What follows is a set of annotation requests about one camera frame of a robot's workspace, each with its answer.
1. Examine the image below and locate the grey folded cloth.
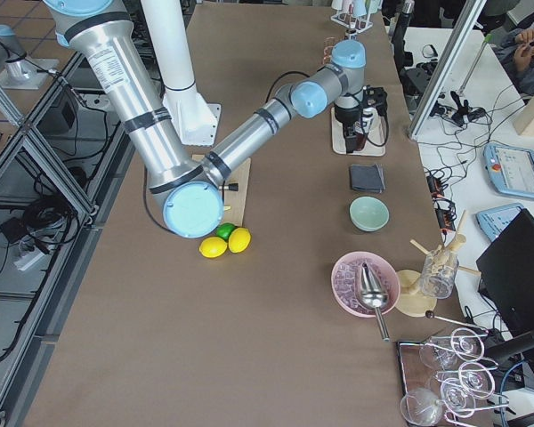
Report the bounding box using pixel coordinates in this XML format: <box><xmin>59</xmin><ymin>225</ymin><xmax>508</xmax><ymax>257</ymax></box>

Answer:
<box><xmin>349</xmin><ymin>164</ymin><xmax>385</xmax><ymax>193</ymax></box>

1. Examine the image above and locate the lower whole lemon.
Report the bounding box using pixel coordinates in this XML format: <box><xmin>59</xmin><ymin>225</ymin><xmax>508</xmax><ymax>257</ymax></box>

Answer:
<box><xmin>198</xmin><ymin>237</ymin><xmax>228</xmax><ymax>259</ymax></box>

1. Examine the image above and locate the copper wire bottle rack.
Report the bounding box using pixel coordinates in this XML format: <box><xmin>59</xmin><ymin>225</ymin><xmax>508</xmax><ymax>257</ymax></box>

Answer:
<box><xmin>321</xmin><ymin>36</ymin><xmax>344</xmax><ymax>65</ymax></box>

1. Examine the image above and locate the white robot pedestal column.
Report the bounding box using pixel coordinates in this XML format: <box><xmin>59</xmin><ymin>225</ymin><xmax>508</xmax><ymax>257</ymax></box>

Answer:
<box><xmin>141</xmin><ymin>0</ymin><xmax>195</xmax><ymax>92</ymax></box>

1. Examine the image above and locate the green lime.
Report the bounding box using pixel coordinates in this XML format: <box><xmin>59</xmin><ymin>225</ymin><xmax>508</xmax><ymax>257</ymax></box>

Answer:
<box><xmin>215</xmin><ymin>222</ymin><xmax>237</xmax><ymax>241</ymax></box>

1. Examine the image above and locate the wine glass rack tray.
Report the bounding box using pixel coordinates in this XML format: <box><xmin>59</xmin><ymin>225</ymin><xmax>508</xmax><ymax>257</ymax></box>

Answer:
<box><xmin>396</xmin><ymin>326</ymin><xmax>509</xmax><ymax>426</ymax></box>

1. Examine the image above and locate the whole lemon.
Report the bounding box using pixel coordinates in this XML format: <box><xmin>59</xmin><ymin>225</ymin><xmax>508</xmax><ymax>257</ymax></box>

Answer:
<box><xmin>228</xmin><ymin>227</ymin><xmax>252</xmax><ymax>254</ymax></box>
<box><xmin>198</xmin><ymin>237</ymin><xmax>228</xmax><ymax>259</ymax></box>

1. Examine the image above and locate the black monitor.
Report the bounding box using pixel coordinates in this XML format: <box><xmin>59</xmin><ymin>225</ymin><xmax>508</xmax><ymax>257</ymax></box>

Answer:
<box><xmin>477</xmin><ymin>209</ymin><xmax>534</xmax><ymax>335</ymax></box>

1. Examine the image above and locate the aluminium frame post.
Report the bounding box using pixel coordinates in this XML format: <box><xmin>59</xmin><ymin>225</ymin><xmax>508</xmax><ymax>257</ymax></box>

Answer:
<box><xmin>408</xmin><ymin>0</ymin><xmax>486</xmax><ymax>141</ymax></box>

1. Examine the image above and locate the beige rabbit tray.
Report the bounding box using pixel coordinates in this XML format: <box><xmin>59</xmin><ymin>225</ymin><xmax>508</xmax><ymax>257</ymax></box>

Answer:
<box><xmin>331</xmin><ymin>108</ymin><xmax>386</xmax><ymax>157</ymax></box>

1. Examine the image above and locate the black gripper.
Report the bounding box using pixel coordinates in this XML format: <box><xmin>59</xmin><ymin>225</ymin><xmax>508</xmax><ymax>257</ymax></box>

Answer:
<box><xmin>334</xmin><ymin>104</ymin><xmax>363</xmax><ymax>154</ymax></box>

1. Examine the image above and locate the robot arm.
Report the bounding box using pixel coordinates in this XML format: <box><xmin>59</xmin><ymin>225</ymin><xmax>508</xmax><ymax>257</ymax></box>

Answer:
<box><xmin>47</xmin><ymin>1</ymin><xmax>366</xmax><ymax>238</ymax></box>

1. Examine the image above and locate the pink ice bowl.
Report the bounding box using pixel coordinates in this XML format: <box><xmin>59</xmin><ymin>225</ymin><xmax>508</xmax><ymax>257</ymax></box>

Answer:
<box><xmin>331</xmin><ymin>251</ymin><xmax>401</xmax><ymax>318</ymax></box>

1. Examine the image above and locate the wooden cup stand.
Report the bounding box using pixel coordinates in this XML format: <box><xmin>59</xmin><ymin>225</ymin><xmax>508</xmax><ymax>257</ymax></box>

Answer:
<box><xmin>395</xmin><ymin>210</ymin><xmax>481</xmax><ymax>317</ymax></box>

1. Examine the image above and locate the metal ice scoop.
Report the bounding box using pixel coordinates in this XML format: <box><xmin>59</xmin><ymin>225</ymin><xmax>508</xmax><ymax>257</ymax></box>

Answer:
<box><xmin>359</xmin><ymin>262</ymin><xmax>390</xmax><ymax>342</ymax></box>

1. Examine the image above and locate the blue teach pendant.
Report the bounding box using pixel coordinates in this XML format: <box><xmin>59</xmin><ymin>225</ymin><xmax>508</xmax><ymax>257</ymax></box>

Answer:
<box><xmin>483</xmin><ymin>142</ymin><xmax>534</xmax><ymax>200</ymax></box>

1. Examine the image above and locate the tea bottle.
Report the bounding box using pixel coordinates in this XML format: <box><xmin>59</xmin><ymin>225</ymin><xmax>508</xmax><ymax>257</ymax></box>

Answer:
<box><xmin>354</xmin><ymin>108</ymin><xmax>374</xmax><ymax>152</ymax></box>
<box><xmin>344</xmin><ymin>29</ymin><xmax>358</xmax><ymax>40</ymax></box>

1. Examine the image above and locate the upper whole lemon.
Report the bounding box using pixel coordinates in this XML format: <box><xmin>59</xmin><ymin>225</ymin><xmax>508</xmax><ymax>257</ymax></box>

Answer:
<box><xmin>228</xmin><ymin>227</ymin><xmax>252</xmax><ymax>254</ymax></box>

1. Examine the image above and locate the glass jar on stand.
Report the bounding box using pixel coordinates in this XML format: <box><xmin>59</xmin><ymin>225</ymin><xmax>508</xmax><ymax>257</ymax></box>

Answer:
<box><xmin>419</xmin><ymin>248</ymin><xmax>458</xmax><ymax>299</ymax></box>

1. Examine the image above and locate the green bowl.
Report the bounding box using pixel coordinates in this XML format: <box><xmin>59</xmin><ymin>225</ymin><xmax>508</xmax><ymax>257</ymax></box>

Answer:
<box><xmin>349</xmin><ymin>197</ymin><xmax>390</xmax><ymax>232</ymax></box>

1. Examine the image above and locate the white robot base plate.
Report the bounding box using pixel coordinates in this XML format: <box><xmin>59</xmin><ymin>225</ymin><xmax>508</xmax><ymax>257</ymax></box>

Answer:
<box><xmin>163</xmin><ymin>93</ymin><xmax>222</xmax><ymax>147</ymax></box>

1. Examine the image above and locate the wooden cutting board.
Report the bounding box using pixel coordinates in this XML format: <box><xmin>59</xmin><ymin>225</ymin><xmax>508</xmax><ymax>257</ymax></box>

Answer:
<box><xmin>216</xmin><ymin>158</ymin><xmax>251</xmax><ymax>227</ymax></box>

